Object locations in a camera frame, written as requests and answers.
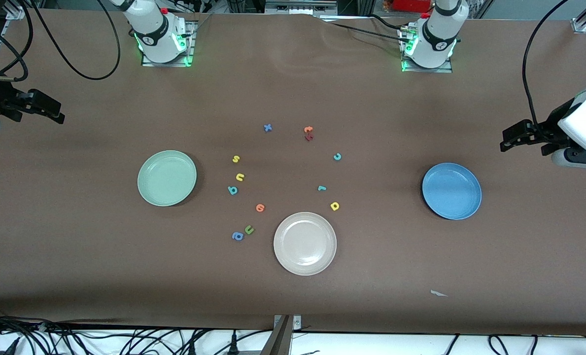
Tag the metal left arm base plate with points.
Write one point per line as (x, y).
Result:
(428, 70)

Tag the red box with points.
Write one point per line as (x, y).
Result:
(411, 5)

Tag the green plate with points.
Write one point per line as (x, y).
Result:
(167, 178)

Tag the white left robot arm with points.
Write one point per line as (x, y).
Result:
(435, 34)

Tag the beige plate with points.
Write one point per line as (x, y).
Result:
(305, 243)

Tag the blue foam letter a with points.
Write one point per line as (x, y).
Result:
(237, 236)

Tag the yellow foam letter d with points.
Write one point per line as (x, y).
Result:
(334, 206)

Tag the metal table edge bracket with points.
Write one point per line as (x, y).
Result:
(283, 340)

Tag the black power plug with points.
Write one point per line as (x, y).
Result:
(233, 345)

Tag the white paper scrap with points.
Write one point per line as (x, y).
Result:
(438, 293)

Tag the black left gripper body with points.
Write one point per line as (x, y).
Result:
(550, 126)

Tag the blue plate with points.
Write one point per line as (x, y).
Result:
(451, 191)

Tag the teal foam letter b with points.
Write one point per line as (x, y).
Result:
(232, 190)

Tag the green foam letter u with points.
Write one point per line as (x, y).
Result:
(249, 229)

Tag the grey metal rack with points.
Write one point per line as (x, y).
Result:
(300, 7)

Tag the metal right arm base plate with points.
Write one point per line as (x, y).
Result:
(167, 64)

